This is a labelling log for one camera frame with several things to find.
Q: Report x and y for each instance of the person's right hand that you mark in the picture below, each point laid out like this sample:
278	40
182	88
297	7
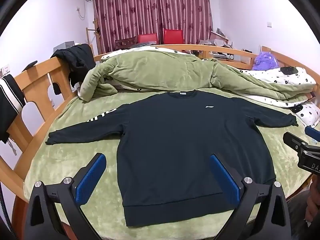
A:
314	200

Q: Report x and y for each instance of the grey box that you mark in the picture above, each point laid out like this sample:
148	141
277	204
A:
65	45

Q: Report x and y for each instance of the red chair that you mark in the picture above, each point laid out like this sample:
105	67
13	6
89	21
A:
147	38
173	37

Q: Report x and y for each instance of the purple plush toy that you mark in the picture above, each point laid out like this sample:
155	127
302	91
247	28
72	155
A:
265	60

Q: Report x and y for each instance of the maroon patterned curtain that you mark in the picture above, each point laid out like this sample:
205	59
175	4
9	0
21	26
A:
150	10

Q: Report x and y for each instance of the cardboard box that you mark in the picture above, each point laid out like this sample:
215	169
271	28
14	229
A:
221	37

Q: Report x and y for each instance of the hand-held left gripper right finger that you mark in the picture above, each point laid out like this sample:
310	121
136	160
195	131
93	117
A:
225	180

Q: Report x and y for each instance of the wooden coat rack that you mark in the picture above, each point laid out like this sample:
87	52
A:
96	33

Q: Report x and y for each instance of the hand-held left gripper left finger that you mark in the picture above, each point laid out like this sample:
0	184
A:
91	177

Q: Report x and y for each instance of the black jacket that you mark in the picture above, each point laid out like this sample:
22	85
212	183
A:
77	60

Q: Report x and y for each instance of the white wall outlet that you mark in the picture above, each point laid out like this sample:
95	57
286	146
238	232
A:
5	69

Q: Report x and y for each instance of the wooden bed frame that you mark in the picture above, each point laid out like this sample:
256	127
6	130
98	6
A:
37	80

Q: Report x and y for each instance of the green and floral quilt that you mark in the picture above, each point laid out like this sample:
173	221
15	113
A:
155	72

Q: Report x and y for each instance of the white floral pillow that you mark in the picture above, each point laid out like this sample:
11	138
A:
308	113

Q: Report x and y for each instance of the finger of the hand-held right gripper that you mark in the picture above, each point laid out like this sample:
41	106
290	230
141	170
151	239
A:
293	140
313	131

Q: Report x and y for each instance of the black and white striped garment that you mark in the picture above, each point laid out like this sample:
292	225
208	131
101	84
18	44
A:
10	105

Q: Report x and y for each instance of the dark long-sleeve sweatshirt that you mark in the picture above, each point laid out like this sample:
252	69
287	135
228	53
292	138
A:
175	142

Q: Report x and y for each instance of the dark wooden chair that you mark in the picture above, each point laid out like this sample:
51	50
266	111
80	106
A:
126	43

